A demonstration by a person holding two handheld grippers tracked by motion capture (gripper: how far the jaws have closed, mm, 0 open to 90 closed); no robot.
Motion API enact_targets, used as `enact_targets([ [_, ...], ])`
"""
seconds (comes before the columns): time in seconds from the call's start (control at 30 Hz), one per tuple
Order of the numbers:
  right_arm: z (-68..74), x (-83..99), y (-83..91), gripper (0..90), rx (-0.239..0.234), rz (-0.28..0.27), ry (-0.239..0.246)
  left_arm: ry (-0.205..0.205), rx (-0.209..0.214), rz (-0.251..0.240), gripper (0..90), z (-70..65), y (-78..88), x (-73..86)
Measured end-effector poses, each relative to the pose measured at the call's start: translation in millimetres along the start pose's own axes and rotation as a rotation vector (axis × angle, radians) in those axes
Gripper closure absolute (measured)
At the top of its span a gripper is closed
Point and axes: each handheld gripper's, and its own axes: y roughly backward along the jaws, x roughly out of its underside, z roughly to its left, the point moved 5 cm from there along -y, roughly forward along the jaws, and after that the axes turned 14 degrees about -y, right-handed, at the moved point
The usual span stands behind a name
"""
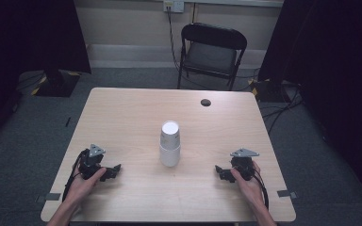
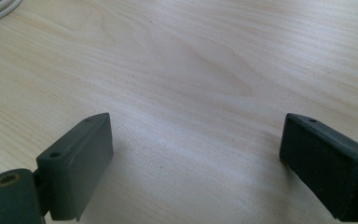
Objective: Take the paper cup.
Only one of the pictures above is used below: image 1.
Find black folding chair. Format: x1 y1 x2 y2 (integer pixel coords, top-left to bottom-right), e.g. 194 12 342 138
176 22 249 92

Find white paper cup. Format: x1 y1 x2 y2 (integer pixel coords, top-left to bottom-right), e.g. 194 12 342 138
159 120 181 150
158 144 182 168

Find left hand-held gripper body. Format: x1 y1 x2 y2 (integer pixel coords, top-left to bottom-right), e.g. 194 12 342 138
77 143 107 181

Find black curtain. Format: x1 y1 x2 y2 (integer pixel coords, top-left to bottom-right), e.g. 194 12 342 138
0 0 92 149
257 0 362 202

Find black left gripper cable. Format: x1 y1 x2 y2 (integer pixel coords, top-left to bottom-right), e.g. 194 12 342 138
61 149 89 202

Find person's right hand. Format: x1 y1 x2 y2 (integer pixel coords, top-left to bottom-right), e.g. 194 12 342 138
230 160 265 209

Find white wall outlet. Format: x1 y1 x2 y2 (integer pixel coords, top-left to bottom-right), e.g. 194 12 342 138
162 0 185 14

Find black wall outlet cable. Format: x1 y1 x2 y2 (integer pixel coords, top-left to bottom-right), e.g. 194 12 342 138
166 5 183 73

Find grey tape strip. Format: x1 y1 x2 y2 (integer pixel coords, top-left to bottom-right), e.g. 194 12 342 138
276 189 299 200
35 192 62 203

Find person's left hand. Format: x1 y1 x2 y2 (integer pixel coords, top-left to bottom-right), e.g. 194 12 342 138
63 167 107 205

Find black floor cables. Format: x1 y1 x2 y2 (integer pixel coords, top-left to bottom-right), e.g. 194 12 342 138
259 82 304 135

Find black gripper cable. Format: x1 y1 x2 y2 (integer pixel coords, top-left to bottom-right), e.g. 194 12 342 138
252 169 270 211
61 149 89 202

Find black stand base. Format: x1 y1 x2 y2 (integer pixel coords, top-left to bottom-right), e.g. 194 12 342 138
250 77 294 104
30 69 82 98

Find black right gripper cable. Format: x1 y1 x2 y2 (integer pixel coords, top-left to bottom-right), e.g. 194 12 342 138
252 169 270 211

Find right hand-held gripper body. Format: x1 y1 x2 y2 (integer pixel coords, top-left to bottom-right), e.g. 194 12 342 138
229 148 260 182

